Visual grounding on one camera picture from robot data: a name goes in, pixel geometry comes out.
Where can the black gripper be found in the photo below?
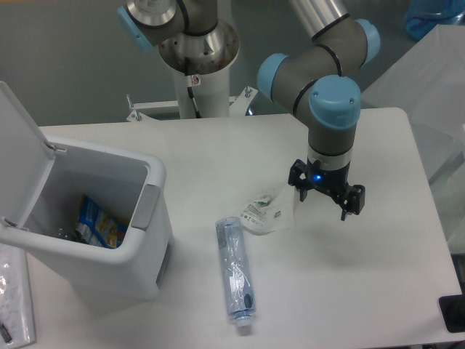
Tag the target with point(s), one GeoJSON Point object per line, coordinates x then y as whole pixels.
{"type": "Point", "coordinates": [306, 176]}

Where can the clear plastic wrapper bag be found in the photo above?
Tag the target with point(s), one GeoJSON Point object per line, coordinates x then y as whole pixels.
{"type": "Point", "coordinates": [271, 209]}

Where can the crushed clear plastic bottle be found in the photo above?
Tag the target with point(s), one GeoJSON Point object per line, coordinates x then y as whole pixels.
{"type": "Point", "coordinates": [238, 288]}

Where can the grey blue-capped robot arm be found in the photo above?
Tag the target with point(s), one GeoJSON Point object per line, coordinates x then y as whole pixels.
{"type": "Point", "coordinates": [314, 87]}

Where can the white open trash can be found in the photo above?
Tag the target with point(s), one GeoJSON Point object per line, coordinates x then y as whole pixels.
{"type": "Point", "coordinates": [43, 179]}

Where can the translucent plastic box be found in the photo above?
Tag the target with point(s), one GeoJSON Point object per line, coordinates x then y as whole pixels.
{"type": "Point", "coordinates": [428, 84]}

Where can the black device at edge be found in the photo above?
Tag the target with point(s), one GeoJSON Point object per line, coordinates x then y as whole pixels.
{"type": "Point", "coordinates": [452, 308]}

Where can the blue water jug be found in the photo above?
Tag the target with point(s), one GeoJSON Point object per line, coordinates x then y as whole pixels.
{"type": "Point", "coordinates": [423, 16]}

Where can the blue yellow snack packet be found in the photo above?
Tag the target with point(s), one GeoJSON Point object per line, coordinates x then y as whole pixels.
{"type": "Point", "coordinates": [94, 226]}

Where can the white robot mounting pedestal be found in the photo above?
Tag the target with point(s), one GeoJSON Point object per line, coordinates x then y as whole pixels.
{"type": "Point", "coordinates": [197, 97]}

